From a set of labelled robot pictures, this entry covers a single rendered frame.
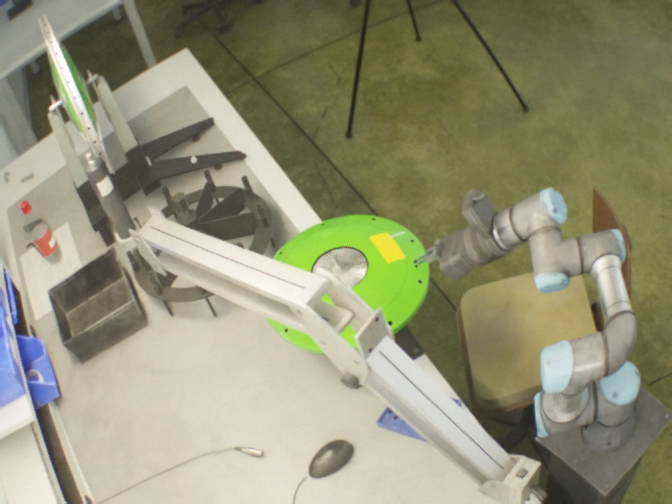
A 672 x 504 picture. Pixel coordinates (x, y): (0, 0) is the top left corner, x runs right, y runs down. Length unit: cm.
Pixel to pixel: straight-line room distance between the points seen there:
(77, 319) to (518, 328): 110
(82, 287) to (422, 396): 112
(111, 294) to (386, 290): 75
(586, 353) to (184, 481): 86
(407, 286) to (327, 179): 186
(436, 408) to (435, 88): 272
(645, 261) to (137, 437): 198
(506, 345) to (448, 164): 146
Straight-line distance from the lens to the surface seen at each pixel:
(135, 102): 253
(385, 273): 147
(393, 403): 104
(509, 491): 110
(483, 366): 187
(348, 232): 155
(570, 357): 109
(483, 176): 316
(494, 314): 195
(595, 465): 147
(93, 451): 169
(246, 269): 103
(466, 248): 133
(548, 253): 123
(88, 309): 193
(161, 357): 174
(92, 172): 123
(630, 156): 327
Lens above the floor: 220
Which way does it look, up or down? 46 degrees down
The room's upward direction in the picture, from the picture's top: 19 degrees counter-clockwise
